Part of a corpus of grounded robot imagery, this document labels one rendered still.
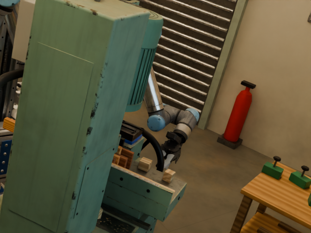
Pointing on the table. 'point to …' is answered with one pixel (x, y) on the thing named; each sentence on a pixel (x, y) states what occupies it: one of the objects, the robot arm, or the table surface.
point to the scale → (135, 175)
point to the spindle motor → (145, 61)
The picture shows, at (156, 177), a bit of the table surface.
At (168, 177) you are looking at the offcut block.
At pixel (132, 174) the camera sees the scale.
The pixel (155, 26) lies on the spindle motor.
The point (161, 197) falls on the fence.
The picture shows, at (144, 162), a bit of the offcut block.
